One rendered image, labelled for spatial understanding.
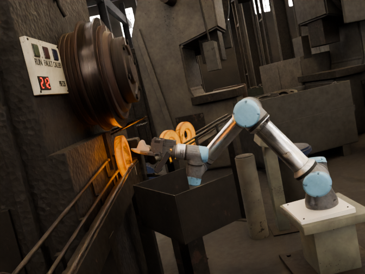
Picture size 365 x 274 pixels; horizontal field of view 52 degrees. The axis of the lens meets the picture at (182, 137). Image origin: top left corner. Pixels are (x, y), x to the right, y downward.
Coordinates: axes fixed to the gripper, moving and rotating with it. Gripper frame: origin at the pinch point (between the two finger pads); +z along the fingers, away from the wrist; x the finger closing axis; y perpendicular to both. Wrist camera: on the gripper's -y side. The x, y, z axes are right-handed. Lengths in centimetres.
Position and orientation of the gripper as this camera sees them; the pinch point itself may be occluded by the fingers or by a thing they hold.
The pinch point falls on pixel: (133, 150)
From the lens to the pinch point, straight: 177.8
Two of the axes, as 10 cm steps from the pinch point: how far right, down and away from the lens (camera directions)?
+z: -9.9, -1.1, 0.2
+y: 1.0, -9.9, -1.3
